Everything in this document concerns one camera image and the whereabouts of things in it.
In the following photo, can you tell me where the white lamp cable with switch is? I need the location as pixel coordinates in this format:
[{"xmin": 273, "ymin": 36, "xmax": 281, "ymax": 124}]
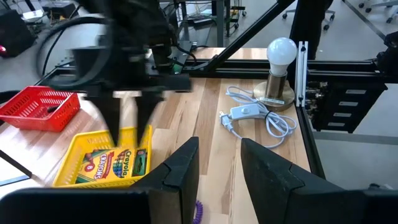
[{"xmin": 219, "ymin": 85, "xmax": 298, "ymax": 149}]

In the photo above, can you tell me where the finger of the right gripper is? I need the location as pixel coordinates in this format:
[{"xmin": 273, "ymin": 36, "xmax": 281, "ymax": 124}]
[
  {"xmin": 93, "ymin": 95, "xmax": 121, "ymax": 147},
  {"xmin": 135, "ymin": 93, "xmax": 164, "ymax": 147}
]

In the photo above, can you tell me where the purple coil wristband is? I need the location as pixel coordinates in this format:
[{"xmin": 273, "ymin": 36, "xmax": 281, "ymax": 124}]
[{"xmin": 192, "ymin": 200, "xmax": 205, "ymax": 224}]

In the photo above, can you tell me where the silver metal bracket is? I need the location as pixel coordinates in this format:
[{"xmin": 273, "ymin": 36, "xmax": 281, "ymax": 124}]
[{"xmin": 295, "ymin": 40, "xmax": 308, "ymax": 108}]

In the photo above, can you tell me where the black controller box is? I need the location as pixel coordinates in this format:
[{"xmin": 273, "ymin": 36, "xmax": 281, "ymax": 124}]
[{"xmin": 306, "ymin": 81, "xmax": 389, "ymax": 134}]

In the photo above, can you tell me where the red plastic basket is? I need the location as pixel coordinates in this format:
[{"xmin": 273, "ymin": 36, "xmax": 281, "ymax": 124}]
[{"xmin": 0, "ymin": 85, "xmax": 81, "ymax": 133}]

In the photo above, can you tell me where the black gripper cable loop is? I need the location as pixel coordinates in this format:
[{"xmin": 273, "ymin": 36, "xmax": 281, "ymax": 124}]
[{"xmin": 35, "ymin": 17, "xmax": 113, "ymax": 90}]

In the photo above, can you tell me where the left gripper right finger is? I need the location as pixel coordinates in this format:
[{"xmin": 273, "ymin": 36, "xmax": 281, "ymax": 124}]
[{"xmin": 241, "ymin": 138, "xmax": 398, "ymax": 224}]

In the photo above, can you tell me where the brass lamp with white bulb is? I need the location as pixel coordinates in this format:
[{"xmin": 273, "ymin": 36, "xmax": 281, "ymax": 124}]
[{"xmin": 253, "ymin": 37, "xmax": 298, "ymax": 112}]

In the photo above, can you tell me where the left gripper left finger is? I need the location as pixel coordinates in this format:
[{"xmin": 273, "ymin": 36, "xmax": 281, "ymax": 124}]
[{"xmin": 0, "ymin": 136, "xmax": 200, "ymax": 224}]

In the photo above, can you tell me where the black aluminium rig frame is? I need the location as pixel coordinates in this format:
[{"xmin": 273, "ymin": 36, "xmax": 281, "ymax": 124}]
[{"xmin": 37, "ymin": 0, "xmax": 398, "ymax": 180}]

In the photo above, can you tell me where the office chair base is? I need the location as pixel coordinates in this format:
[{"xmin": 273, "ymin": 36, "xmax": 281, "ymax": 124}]
[
  {"xmin": 357, "ymin": 0, "xmax": 398, "ymax": 24},
  {"xmin": 282, "ymin": 8, "xmax": 337, "ymax": 32}
]

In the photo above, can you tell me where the yellow plastic basket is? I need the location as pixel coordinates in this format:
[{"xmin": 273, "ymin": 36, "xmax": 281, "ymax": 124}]
[{"xmin": 52, "ymin": 124, "xmax": 153, "ymax": 189}]

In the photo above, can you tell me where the black box on floor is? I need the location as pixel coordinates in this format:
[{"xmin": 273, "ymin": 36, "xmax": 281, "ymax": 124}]
[{"xmin": 0, "ymin": 9, "xmax": 35, "ymax": 58}]

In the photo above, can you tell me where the Crayola crayon box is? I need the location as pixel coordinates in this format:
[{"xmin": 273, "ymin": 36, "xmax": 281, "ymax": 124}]
[{"xmin": 75, "ymin": 148, "xmax": 149, "ymax": 185}]

